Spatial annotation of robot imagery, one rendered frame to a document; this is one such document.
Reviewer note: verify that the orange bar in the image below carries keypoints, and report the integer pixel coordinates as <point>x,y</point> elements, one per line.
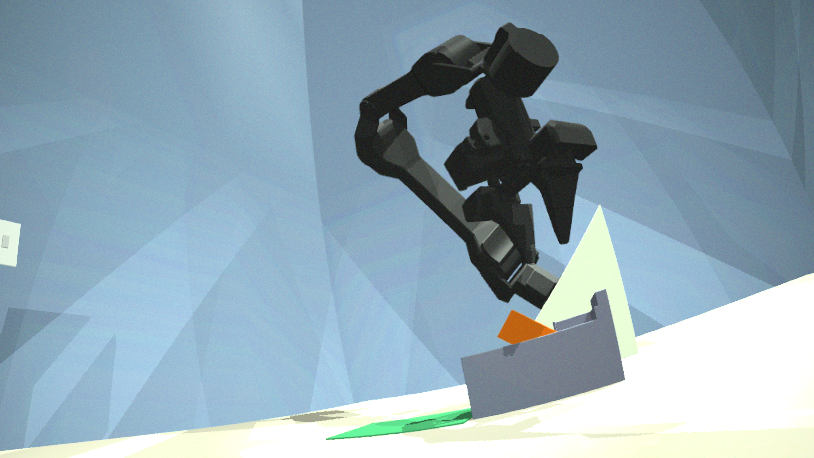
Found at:
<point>519,328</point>

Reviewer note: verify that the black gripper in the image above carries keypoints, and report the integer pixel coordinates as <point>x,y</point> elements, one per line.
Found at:
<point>549,164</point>

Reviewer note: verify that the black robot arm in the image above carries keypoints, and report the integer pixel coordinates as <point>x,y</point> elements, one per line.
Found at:
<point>515,65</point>

